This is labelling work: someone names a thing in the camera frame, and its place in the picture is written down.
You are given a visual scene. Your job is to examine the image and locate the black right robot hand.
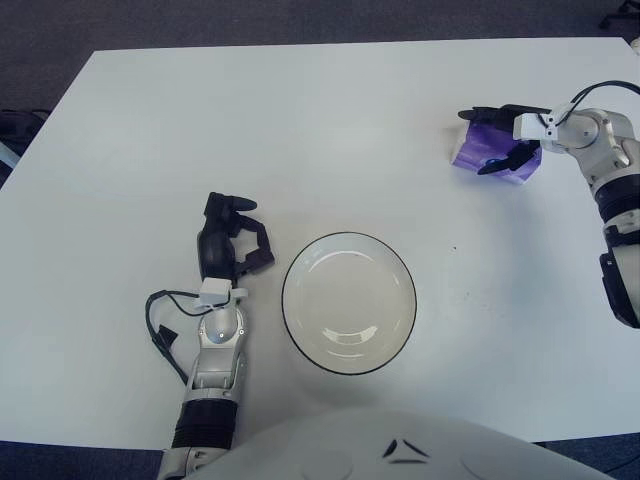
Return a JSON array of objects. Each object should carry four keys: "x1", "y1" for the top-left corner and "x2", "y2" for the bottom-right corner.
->
[{"x1": 457, "y1": 103, "x2": 551, "y2": 176}]

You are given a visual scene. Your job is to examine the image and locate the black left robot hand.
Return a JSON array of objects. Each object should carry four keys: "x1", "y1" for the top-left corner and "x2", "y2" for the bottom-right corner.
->
[{"x1": 196, "y1": 191, "x2": 276, "y2": 280}]

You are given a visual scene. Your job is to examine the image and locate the purple tissue paper pack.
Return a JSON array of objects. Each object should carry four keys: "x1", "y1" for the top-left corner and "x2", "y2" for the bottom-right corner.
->
[{"x1": 449, "y1": 119, "x2": 544, "y2": 186}]

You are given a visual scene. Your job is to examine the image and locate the white plate black rim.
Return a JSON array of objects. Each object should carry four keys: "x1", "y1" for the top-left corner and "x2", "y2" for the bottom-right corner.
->
[{"x1": 280, "y1": 231, "x2": 418, "y2": 375}]

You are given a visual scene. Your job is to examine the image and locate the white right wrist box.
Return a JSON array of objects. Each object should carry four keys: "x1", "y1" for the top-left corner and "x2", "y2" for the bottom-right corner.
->
[{"x1": 512, "y1": 112, "x2": 559, "y2": 144}]

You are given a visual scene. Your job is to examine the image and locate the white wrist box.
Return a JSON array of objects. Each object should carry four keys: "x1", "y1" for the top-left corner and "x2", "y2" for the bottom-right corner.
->
[
  {"x1": 198, "y1": 279, "x2": 234, "y2": 307},
  {"x1": 512, "y1": 112, "x2": 559, "y2": 144}
]

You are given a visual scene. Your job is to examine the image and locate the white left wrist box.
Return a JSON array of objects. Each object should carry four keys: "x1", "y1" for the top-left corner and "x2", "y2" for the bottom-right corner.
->
[{"x1": 198, "y1": 279, "x2": 234, "y2": 307}]

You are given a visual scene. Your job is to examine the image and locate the black office chair base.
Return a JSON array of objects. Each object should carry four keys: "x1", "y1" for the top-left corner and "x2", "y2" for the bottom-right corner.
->
[{"x1": 599, "y1": 0, "x2": 640, "y2": 29}]

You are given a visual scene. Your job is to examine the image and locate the pale blue floor object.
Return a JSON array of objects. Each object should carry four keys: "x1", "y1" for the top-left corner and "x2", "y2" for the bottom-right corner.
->
[{"x1": 0, "y1": 139, "x2": 21, "y2": 174}]

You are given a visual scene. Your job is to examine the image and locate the dark bag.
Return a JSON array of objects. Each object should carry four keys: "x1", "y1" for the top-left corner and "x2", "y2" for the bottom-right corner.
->
[{"x1": 0, "y1": 108, "x2": 51, "y2": 139}]

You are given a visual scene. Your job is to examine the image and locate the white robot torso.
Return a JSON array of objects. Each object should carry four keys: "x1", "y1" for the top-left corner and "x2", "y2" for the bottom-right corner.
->
[{"x1": 184, "y1": 409, "x2": 640, "y2": 480}]

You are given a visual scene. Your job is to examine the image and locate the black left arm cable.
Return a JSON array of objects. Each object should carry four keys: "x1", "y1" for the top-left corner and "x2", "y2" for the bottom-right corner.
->
[{"x1": 144, "y1": 288, "x2": 204, "y2": 385}]

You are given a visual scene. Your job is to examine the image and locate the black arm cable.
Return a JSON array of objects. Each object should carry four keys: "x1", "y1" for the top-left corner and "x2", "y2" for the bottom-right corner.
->
[
  {"x1": 552, "y1": 81, "x2": 640, "y2": 126},
  {"x1": 144, "y1": 288, "x2": 204, "y2": 385}
]

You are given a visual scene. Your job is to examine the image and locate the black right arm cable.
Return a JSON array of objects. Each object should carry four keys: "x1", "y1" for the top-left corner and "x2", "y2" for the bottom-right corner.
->
[{"x1": 552, "y1": 81, "x2": 640, "y2": 126}]

